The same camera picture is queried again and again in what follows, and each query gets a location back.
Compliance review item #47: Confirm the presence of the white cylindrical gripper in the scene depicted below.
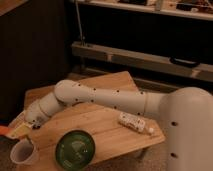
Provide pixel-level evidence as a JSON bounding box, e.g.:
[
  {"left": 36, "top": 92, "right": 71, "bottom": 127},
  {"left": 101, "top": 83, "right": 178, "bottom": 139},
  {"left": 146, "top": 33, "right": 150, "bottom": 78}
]
[{"left": 6, "top": 113, "right": 35, "bottom": 138}]

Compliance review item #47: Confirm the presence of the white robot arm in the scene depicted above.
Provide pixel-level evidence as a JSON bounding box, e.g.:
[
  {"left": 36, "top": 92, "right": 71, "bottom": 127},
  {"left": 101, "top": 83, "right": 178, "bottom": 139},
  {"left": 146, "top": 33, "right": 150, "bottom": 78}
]
[{"left": 23, "top": 80, "right": 213, "bottom": 171}]

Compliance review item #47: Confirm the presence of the white ceramic cup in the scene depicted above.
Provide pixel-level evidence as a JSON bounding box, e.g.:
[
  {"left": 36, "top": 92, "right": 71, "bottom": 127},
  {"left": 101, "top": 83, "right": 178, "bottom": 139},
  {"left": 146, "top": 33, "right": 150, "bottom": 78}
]
[{"left": 10, "top": 139, "right": 39, "bottom": 165}]

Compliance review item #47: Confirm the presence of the green patterned plate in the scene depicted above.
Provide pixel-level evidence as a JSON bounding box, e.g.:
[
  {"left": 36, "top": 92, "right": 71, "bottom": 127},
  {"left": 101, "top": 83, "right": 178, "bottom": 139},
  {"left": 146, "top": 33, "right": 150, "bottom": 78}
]
[{"left": 55, "top": 130, "right": 96, "bottom": 171}]

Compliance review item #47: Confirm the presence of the wooden table top board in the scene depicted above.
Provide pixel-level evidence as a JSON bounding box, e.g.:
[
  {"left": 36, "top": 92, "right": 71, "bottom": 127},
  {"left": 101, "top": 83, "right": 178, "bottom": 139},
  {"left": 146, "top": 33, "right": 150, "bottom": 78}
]
[{"left": 8, "top": 70, "right": 166, "bottom": 171}]

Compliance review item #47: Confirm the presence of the grey vertical pole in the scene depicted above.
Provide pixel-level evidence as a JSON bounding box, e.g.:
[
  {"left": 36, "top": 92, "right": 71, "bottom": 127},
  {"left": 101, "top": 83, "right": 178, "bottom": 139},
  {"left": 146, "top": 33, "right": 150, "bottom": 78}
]
[{"left": 75, "top": 0, "right": 85, "bottom": 45}]

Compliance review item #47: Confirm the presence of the upper wooden shelf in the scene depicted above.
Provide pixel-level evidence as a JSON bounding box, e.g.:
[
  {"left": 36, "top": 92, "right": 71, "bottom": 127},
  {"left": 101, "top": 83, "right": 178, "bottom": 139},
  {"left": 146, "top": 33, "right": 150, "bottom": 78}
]
[{"left": 70, "top": 0, "right": 213, "bottom": 21}]

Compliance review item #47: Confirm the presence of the black handle loop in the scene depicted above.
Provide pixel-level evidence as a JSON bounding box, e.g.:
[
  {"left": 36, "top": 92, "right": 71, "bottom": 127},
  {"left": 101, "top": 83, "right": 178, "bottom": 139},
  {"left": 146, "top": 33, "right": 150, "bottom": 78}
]
[{"left": 169, "top": 57, "right": 201, "bottom": 68}]

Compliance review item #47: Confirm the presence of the grey metal shelf rail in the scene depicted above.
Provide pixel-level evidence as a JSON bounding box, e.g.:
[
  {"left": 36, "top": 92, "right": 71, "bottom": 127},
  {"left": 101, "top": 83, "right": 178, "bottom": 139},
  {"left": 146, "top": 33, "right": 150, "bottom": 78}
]
[{"left": 71, "top": 42, "right": 213, "bottom": 82}]

